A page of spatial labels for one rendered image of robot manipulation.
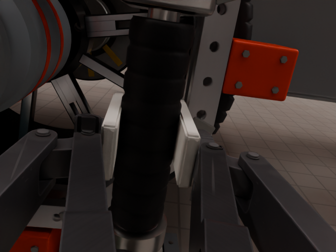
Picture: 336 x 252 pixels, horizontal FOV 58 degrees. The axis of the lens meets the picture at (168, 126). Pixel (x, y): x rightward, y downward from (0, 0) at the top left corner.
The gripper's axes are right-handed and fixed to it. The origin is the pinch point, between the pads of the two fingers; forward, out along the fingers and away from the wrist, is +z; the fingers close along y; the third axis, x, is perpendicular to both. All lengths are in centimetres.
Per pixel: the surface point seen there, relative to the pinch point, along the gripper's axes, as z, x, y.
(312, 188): 149, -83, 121
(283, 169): 174, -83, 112
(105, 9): 69, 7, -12
